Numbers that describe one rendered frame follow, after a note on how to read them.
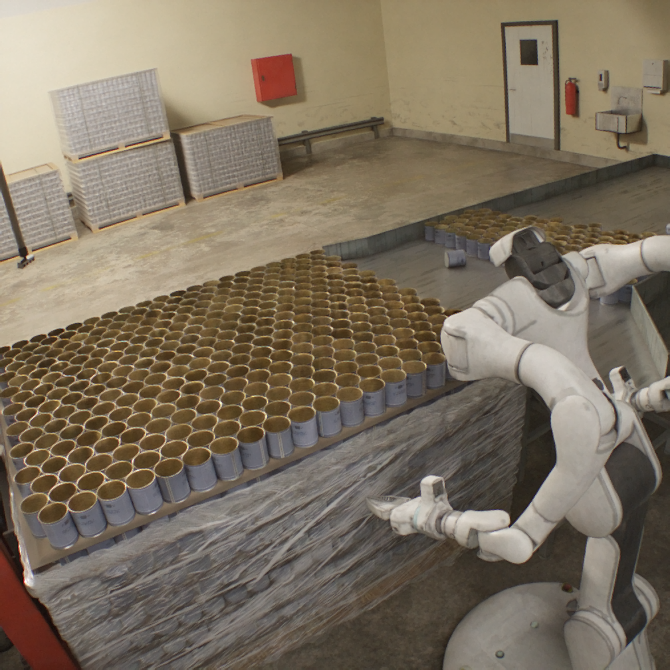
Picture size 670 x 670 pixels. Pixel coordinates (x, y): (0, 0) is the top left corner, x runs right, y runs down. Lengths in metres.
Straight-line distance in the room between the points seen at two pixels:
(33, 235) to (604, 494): 8.07
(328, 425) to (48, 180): 7.40
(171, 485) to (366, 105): 11.45
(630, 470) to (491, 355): 0.45
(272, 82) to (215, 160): 2.50
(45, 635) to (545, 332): 1.65
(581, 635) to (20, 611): 1.54
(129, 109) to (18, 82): 2.20
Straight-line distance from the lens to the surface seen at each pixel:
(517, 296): 1.22
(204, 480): 1.39
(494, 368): 1.08
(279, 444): 1.44
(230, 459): 1.39
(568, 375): 1.01
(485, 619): 2.06
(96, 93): 8.67
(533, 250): 1.28
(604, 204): 3.53
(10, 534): 1.85
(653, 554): 2.83
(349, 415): 1.52
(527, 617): 2.15
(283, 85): 11.24
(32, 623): 2.00
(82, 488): 1.45
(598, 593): 1.56
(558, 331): 1.24
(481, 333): 1.10
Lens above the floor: 2.03
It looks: 28 degrees down
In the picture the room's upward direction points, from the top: 8 degrees counter-clockwise
